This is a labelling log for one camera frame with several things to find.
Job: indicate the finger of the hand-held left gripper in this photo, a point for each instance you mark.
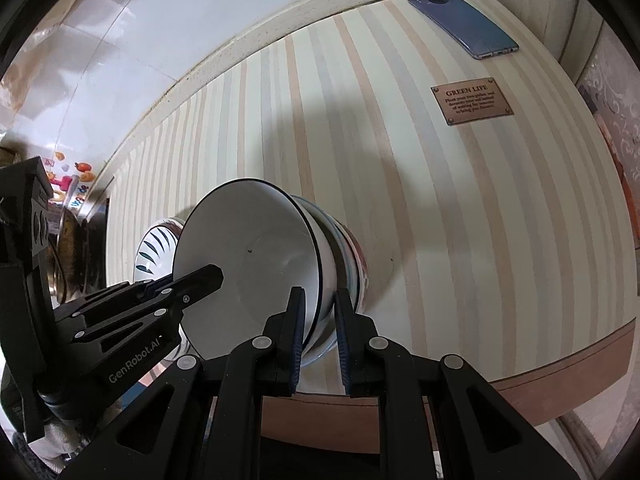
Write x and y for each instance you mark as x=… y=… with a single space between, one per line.
x=110 y=297
x=195 y=287

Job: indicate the brown label patch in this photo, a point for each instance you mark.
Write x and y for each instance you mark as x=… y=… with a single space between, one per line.
x=472 y=101

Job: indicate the striped cat print tablecloth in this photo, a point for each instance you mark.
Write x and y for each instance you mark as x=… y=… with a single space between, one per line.
x=450 y=210

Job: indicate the white plate blue stripes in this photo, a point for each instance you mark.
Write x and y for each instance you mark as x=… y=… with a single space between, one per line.
x=150 y=255

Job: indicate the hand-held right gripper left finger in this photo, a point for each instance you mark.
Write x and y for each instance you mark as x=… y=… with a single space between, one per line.
x=296 y=330

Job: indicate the blue smartphone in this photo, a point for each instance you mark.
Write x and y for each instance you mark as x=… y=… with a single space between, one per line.
x=460 y=22

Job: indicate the white patterned bowl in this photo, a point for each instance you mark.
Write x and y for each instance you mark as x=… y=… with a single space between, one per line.
x=361 y=270

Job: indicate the white bowl blue rim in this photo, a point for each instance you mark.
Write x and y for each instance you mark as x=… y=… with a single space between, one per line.
x=332 y=255

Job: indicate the white bowl dark rim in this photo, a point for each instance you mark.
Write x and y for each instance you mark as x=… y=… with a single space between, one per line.
x=250 y=260

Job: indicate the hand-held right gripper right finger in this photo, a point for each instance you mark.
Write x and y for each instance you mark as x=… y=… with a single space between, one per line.
x=345 y=340

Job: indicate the colourful wall stickers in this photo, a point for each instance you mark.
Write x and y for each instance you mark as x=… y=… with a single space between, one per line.
x=75 y=180

